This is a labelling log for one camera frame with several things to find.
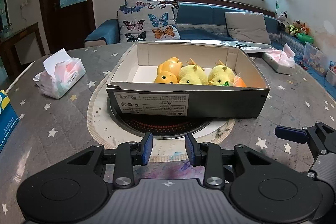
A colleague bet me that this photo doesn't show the orange clay block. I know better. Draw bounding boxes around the orange clay block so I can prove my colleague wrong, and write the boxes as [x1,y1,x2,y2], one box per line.
[233,73,247,88]

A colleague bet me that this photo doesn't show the small yellow plush chick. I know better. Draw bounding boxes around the small yellow plush chick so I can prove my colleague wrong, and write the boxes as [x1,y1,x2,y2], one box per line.
[208,60,235,86]

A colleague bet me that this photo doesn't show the large yellow plush chick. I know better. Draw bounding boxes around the large yellow plush chick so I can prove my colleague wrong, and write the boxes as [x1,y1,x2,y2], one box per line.
[178,59,209,85]

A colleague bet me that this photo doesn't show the orange plastic duck toy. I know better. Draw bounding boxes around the orange plastic duck toy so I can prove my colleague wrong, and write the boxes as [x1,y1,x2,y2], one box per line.
[154,57,183,84]

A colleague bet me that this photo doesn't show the round induction cooktop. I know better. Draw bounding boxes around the round induction cooktop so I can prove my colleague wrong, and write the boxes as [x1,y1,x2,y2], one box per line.
[87,76,235,162]

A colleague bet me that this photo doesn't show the dark cardboard shoe box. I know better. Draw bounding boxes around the dark cardboard shoe box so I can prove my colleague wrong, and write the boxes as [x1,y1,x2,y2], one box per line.
[106,40,270,118]

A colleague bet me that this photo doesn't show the pink tissue pack far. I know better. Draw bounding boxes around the pink tissue pack far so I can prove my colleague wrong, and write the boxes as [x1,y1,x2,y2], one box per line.
[262,44,295,75]

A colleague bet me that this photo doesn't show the clear plastic storage box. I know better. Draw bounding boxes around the clear plastic storage box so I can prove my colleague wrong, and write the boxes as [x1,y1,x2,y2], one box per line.
[303,42,329,76]

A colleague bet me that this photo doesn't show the white remote control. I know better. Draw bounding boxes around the white remote control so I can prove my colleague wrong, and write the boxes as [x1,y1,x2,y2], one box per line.
[240,47,274,53]

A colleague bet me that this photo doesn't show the pink white tissue pack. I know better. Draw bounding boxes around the pink white tissue pack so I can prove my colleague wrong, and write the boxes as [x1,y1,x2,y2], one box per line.
[33,49,86,100]

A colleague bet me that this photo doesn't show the stuffed toys pile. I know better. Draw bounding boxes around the stuffed toys pile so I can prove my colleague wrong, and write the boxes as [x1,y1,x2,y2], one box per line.
[276,11,314,44]

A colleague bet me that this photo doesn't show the grey cushion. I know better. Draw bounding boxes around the grey cushion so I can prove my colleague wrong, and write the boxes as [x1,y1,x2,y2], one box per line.
[224,12,271,44]

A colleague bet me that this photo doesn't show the blue tissue box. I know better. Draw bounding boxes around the blue tissue box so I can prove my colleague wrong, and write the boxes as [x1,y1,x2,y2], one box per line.
[0,90,19,152]

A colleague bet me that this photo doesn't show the butterfly print pillow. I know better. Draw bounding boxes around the butterfly print pillow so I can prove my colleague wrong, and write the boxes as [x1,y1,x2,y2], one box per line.
[117,0,180,43]

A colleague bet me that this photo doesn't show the blue sofa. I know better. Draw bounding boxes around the blue sofa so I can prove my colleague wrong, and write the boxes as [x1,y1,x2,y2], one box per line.
[84,2,336,98]

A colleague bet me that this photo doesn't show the dark wooden side cabinet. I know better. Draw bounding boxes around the dark wooden side cabinet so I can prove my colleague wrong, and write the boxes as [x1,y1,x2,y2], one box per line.
[1,22,46,80]

